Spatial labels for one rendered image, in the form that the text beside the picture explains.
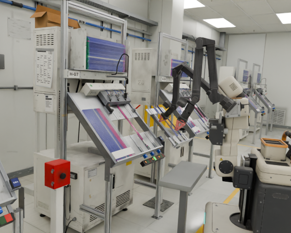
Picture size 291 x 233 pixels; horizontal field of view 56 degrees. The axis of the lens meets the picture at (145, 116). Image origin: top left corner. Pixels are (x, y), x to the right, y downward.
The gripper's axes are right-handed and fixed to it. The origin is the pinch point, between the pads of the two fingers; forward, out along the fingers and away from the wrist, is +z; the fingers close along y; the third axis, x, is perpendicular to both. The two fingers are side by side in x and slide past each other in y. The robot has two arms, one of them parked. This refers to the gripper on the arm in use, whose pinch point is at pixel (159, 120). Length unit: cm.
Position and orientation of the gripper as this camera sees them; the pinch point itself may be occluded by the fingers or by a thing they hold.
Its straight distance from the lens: 274.9
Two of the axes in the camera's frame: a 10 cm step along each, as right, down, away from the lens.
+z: -6.2, 6.4, 4.5
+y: -5.4, 0.8, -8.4
